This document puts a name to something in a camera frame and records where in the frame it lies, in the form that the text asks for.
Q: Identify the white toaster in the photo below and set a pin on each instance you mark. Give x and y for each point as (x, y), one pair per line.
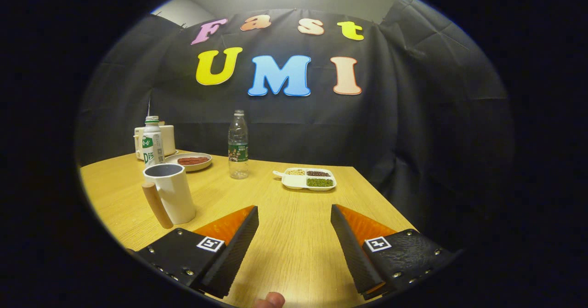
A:
(169, 140)

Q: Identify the clear plastic water bottle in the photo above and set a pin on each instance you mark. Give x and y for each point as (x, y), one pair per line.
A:
(238, 154)

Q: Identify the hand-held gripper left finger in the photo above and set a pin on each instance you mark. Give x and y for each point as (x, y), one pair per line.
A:
(234, 253)

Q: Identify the wooden table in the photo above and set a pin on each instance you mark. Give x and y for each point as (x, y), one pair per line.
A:
(294, 234)

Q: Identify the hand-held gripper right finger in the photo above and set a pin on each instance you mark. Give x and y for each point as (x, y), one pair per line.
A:
(351, 253)

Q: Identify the black backdrop cloth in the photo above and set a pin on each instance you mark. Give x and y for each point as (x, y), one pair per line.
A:
(390, 115)

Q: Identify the white divided tray with beans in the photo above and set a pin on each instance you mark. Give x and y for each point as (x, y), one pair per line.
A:
(294, 181)

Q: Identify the round plate with red food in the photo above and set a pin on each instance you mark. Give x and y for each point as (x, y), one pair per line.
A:
(202, 166)

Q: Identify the white juice bottle green label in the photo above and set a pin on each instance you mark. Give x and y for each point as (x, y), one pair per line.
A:
(152, 147)

